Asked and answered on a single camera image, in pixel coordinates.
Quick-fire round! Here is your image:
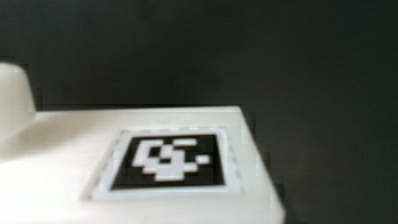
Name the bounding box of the white drawer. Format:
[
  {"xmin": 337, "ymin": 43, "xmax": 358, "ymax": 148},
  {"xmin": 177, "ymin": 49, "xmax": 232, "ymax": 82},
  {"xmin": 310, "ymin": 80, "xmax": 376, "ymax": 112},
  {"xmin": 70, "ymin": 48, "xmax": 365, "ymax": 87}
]
[{"xmin": 0, "ymin": 62, "xmax": 287, "ymax": 224}]

